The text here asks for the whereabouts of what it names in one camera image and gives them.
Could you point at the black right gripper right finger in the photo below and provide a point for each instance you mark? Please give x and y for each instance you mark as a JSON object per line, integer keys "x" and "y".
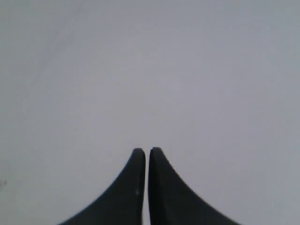
{"x": 172, "y": 201}

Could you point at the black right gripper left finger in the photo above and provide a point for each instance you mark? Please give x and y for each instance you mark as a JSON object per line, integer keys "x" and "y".
{"x": 122, "y": 202}

